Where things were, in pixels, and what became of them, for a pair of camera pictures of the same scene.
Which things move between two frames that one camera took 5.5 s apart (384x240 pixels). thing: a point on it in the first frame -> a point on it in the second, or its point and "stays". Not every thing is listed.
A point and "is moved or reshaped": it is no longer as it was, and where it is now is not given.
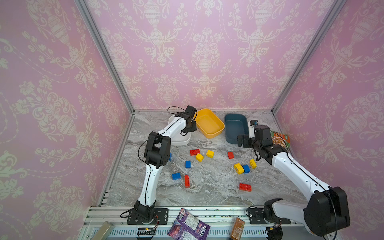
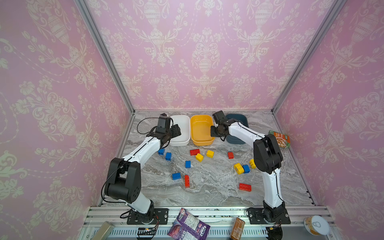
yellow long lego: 239,168 stays
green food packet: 281,139 stays
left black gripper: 193,127 -> 176,130
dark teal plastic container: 236,124 stays
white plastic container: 182,139 stays
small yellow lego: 252,163 stays
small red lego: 230,155 stays
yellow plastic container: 208,123 is moved or reshaped
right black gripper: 244,141 -> 215,130
